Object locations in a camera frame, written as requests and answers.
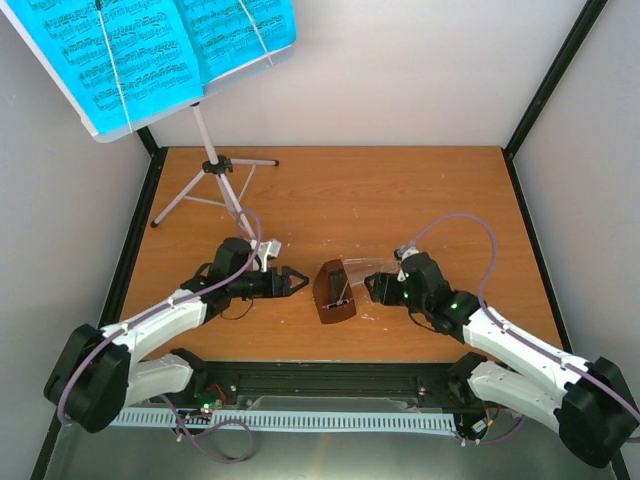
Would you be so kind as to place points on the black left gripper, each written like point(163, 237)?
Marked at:
point(273, 290)

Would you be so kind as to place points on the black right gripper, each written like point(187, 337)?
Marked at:
point(384, 285)

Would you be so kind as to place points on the clear plastic metronome cover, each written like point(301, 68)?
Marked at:
point(358, 269)

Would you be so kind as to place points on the brown wooden metronome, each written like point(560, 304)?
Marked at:
point(332, 294)

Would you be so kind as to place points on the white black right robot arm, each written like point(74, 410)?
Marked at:
point(588, 404)

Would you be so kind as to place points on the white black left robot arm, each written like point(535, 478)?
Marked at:
point(198, 300)

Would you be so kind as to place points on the white tripod music stand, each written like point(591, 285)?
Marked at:
point(218, 166)

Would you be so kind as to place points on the blue sheet music book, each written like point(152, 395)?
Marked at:
point(125, 64)

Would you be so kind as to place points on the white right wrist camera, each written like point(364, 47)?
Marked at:
point(400, 255)

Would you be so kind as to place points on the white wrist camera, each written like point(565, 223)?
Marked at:
point(400, 255)
point(266, 252)

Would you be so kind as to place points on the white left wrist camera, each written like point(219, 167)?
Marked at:
point(266, 252)

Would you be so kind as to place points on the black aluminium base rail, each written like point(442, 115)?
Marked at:
point(320, 380)

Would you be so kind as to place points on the light blue slotted cable duct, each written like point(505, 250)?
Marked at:
point(328, 422)

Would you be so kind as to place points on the black frame post left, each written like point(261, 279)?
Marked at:
point(122, 276)

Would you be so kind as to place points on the black frame post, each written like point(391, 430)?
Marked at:
point(579, 31)
point(122, 276)

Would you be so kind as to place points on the black frame post right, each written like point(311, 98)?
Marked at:
point(579, 31)

